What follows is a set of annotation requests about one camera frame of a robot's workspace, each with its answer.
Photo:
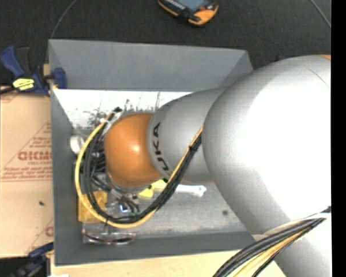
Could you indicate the yellow-green small object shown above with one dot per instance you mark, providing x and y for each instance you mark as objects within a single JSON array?
[{"x": 146, "y": 193}]

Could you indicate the yellow sponge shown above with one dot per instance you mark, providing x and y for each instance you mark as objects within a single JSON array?
[{"x": 85, "y": 213}]

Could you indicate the white long plastic object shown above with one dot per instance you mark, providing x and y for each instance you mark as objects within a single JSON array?
[{"x": 191, "y": 190}]

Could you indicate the white cup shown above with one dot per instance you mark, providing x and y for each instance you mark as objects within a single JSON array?
[{"x": 75, "y": 144}]

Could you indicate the brown cardboard board, red print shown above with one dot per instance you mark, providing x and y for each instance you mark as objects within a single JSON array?
[{"x": 23, "y": 183}]

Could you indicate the grey metal bin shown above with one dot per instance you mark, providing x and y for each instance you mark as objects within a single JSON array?
[{"x": 150, "y": 68}]

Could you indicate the clear frame glasses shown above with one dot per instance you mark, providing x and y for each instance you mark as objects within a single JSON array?
[{"x": 115, "y": 239}]

